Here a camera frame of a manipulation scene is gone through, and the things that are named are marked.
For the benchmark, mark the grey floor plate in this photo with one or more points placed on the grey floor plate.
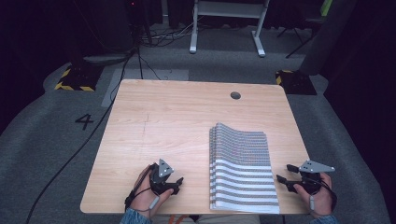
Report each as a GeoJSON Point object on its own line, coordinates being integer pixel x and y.
{"type": "Point", "coordinates": [174, 74]}

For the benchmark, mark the green panel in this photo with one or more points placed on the green panel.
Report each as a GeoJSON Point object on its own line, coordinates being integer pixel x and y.
{"type": "Point", "coordinates": [326, 6]}

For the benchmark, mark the grey white striped towel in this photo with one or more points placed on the grey white striped towel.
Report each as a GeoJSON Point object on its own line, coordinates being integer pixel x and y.
{"type": "Point", "coordinates": [241, 169]}

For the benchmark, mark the black yellow striped stand base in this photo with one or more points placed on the black yellow striped stand base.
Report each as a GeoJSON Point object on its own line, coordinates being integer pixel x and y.
{"type": "Point", "coordinates": [79, 79]}
{"type": "Point", "coordinates": [295, 82]}

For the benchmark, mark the black tripod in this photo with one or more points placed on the black tripod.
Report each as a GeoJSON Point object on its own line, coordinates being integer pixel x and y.
{"type": "Point", "coordinates": [297, 34]}

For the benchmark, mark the person's right hand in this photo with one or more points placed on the person's right hand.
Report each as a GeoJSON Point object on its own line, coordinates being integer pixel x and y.
{"type": "Point", "coordinates": [322, 200]}

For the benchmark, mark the person's left hand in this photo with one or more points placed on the person's left hand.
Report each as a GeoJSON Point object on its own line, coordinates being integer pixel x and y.
{"type": "Point", "coordinates": [144, 196]}

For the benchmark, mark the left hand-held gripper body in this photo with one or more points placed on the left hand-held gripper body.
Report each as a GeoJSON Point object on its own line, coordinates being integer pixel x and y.
{"type": "Point", "coordinates": [162, 170]}

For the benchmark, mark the black equipment stand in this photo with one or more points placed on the black equipment stand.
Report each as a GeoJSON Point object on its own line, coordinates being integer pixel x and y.
{"type": "Point", "coordinates": [137, 25]}

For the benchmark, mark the grey curtain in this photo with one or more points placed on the grey curtain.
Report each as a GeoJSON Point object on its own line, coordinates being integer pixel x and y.
{"type": "Point", "coordinates": [327, 40]}

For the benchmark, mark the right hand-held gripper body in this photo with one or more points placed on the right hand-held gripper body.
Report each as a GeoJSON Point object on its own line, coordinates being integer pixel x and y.
{"type": "Point", "coordinates": [313, 168]}

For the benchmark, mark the white metal desk frame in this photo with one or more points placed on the white metal desk frame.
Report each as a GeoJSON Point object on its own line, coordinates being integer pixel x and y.
{"type": "Point", "coordinates": [194, 31]}

